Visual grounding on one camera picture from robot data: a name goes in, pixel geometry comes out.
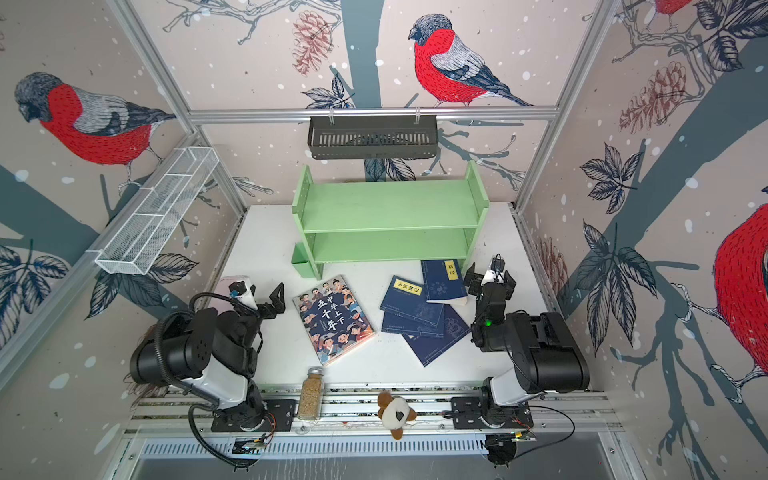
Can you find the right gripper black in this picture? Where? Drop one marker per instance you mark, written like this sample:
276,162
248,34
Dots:
491,288

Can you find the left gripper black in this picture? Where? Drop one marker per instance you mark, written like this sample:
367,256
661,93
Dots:
265,306

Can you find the blue book small yellow label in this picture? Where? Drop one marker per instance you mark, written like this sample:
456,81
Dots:
443,283

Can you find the blue book wide yellow label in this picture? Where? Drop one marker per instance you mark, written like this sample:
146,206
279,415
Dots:
408,299

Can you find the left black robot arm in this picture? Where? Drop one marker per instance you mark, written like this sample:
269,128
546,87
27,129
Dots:
210,350

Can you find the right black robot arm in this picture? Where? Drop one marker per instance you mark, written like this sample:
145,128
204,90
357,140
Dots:
543,353

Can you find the blue book under stack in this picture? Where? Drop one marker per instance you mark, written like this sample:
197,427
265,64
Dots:
396,324

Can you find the pink flat tray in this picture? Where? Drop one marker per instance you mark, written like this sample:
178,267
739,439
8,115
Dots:
222,289

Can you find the illustrated Chinese history book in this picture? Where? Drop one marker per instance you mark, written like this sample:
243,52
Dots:
333,319

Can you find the dark blue bottom book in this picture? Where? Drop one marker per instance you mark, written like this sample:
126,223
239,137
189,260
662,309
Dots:
428,349

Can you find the green two-tier wooden shelf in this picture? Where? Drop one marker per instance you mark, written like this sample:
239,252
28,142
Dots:
386,221

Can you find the glass jar of grains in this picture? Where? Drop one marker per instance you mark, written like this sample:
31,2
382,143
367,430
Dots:
310,404

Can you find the brown white plush toy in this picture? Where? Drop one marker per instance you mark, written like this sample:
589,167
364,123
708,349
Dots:
395,413

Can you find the dark hanging perforated basket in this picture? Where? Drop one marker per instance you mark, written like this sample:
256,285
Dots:
373,137

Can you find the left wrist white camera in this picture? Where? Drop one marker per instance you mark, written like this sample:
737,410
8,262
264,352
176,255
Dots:
243,291

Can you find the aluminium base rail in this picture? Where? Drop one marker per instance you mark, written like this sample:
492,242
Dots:
353,411

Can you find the white wire mesh tray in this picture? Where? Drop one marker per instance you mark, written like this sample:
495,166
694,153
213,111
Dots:
141,238

